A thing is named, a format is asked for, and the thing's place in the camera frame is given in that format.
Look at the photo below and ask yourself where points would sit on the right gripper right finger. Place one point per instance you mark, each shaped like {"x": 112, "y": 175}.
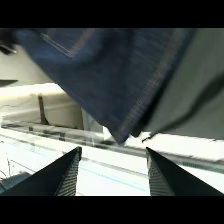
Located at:
{"x": 170, "y": 178}

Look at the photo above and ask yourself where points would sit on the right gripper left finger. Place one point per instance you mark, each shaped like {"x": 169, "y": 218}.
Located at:
{"x": 60, "y": 176}

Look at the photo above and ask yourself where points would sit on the blue jeans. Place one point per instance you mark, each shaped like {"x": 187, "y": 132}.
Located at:
{"x": 110, "y": 76}

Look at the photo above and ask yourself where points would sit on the grey garment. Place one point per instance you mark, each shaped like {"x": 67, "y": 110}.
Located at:
{"x": 190, "y": 96}

